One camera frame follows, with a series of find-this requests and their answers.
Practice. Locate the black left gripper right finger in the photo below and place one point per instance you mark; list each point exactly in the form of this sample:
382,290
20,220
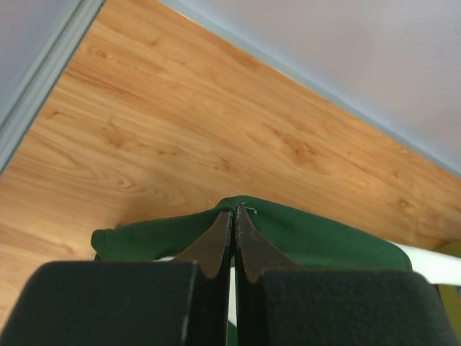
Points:
280,303

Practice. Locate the olive green plastic bin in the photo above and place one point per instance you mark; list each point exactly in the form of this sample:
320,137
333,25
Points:
450,294

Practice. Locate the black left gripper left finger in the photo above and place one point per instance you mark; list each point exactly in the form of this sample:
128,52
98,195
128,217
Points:
183,301

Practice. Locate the white and green raglan t-shirt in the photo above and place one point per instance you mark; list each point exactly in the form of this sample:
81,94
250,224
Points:
310,241

